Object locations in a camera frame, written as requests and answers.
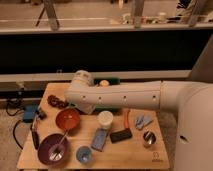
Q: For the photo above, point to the red bowl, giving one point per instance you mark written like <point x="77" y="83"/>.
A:
<point x="67" y="119"/>

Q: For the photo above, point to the purple bowl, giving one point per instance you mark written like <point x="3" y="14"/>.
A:
<point x="48" y="145"/>

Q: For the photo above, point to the small metal cup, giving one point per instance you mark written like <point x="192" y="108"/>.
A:
<point x="149" y="139"/>

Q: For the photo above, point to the black handled brush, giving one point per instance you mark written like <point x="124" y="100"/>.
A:
<point x="34" y="133"/>

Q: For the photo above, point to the small blue cup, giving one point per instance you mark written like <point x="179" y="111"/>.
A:
<point x="84" y="154"/>

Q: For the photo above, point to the metal spoon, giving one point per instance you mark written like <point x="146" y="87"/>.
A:
<point x="57" y="150"/>

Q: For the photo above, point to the blue electronic box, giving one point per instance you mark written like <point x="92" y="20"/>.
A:
<point x="29" y="113"/>

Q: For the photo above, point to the white cup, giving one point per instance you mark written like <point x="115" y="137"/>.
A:
<point x="105" y="119"/>

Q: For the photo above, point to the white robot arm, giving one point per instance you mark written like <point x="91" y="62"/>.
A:
<point x="192" y="101"/>

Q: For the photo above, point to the light blue cloth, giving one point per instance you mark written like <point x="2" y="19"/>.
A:
<point x="142" y="121"/>

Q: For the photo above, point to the green plastic tray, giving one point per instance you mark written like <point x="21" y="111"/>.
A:
<point x="98" y="108"/>

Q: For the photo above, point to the orange handled tool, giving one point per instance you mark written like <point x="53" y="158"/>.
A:
<point x="126" y="118"/>

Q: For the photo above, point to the blue sponge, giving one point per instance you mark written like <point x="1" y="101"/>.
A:
<point x="99" y="139"/>

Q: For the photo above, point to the orange fruit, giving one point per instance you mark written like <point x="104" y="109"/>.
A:
<point x="104" y="83"/>

